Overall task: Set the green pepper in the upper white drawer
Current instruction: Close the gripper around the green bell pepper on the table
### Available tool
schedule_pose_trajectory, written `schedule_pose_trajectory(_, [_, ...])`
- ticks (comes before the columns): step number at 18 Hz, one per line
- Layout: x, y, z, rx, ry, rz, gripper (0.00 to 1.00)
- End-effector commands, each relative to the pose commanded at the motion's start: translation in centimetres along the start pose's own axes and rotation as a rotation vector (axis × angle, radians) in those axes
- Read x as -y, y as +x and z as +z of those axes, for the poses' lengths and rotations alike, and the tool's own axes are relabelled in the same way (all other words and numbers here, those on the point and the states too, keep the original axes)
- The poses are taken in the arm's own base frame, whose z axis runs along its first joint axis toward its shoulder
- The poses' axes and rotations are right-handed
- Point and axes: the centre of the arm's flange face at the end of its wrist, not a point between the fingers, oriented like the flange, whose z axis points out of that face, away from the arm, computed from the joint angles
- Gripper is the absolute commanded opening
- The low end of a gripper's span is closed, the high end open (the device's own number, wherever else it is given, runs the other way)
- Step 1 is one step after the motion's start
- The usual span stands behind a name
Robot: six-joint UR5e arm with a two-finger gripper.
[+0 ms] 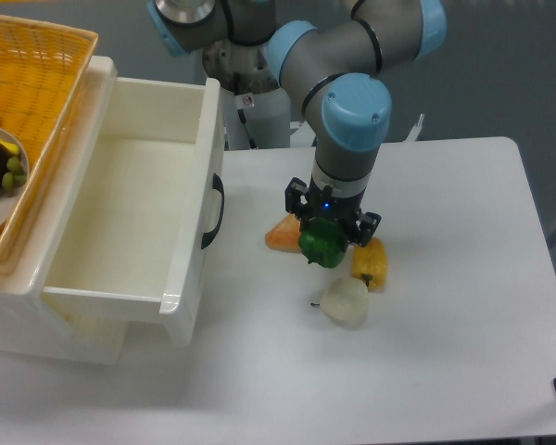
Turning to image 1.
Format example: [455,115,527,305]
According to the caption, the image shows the green toy pepper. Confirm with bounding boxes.
[298,218,346,269]

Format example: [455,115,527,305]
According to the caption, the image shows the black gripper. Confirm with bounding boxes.
[284,177,382,251]

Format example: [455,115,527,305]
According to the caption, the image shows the white table bracket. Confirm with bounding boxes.
[404,113,425,143]

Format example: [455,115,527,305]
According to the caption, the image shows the yellow toy pepper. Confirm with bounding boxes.
[351,237,388,291]

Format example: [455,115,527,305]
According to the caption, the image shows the black drawer handle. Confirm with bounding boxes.
[200,173,225,250]

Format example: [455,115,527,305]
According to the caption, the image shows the white toy pear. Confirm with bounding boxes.
[310,276,369,324]

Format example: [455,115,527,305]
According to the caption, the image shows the green toy grapes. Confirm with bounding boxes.
[2,157,27,191]

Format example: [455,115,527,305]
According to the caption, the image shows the orange triangular sandwich toy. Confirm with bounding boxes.
[264,213,301,253]

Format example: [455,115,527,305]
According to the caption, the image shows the yellow woven basket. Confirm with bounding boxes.
[0,15,98,261]

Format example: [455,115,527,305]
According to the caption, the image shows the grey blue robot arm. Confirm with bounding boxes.
[146,1,447,246]

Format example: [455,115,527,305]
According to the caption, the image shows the yellow toy fruit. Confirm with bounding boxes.
[0,138,21,157]

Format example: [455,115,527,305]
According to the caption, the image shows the white drawer cabinet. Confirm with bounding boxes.
[0,57,127,364]

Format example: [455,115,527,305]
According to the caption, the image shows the white upper drawer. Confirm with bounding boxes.
[44,78,224,347]

